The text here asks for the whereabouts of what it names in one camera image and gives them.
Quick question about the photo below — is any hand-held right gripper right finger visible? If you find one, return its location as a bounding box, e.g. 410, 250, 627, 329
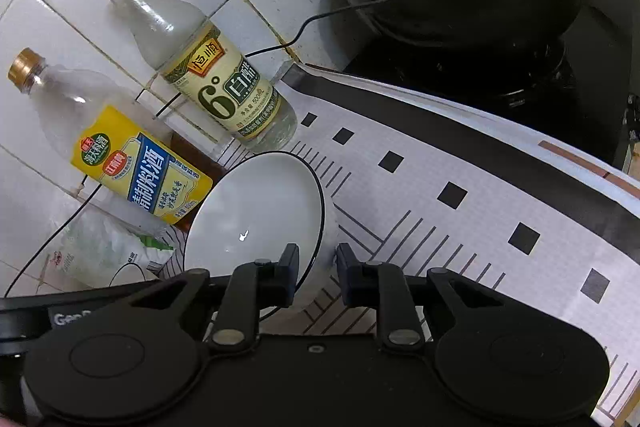
336, 244, 531, 353

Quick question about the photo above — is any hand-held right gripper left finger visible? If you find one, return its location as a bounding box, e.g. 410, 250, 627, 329
117, 244, 300, 354

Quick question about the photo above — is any white bowl with dark rim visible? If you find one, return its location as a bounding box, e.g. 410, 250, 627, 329
182, 151, 340, 313

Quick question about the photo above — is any white plastic seasoning bag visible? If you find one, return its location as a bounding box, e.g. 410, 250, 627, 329
42, 207, 176, 290

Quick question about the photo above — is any striped white tablecloth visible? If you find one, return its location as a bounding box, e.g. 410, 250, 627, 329
160, 62, 640, 427

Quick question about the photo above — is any yellow label cooking wine bottle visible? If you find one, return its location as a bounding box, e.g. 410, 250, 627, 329
7, 48, 213, 238

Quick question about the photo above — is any clear vinegar bottle yellow cap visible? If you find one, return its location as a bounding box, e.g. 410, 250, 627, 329
89, 0, 298, 152

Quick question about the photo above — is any black stove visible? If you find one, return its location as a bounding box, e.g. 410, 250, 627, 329
345, 0, 640, 172

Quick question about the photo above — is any black charger cable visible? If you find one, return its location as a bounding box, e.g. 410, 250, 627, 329
2, 0, 591, 298

